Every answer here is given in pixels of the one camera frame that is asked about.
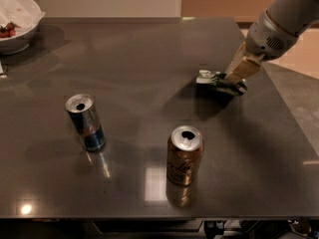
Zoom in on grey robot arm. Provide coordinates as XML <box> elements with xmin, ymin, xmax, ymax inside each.
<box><xmin>225</xmin><ymin>0</ymin><xmax>319</xmax><ymax>84</ymax></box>

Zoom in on red strawberries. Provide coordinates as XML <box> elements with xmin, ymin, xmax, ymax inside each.
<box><xmin>0</xmin><ymin>22</ymin><xmax>19</xmax><ymax>38</ymax></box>

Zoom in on green jalapeno chip bag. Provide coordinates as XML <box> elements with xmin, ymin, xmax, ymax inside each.
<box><xmin>196</xmin><ymin>70</ymin><xmax>247</xmax><ymax>97</ymax></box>

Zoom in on white paper napkin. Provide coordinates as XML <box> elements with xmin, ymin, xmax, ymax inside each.
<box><xmin>0</xmin><ymin>0</ymin><xmax>45</xmax><ymax>28</ymax></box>

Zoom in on gold soda can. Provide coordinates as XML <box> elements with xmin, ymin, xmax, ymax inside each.
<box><xmin>166</xmin><ymin>125</ymin><xmax>204</xmax><ymax>186</ymax></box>

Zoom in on blue silver energy drink can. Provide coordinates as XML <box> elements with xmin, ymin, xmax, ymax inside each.
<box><xmin>65</xmin><ymin>94</ymin><xmax>106</xmax><ymax>152</ymax></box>

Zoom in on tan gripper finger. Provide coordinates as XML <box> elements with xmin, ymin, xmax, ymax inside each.
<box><xmin>225</xmin><ymin>42</ymin><xmax>264</xmax><ymax>84</ymax></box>

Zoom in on white bowl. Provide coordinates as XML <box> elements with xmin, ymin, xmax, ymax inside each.
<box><xmin>0</xmin><ymin>22</ymin><xmax>40</xmax><ymax>55</ymax></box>

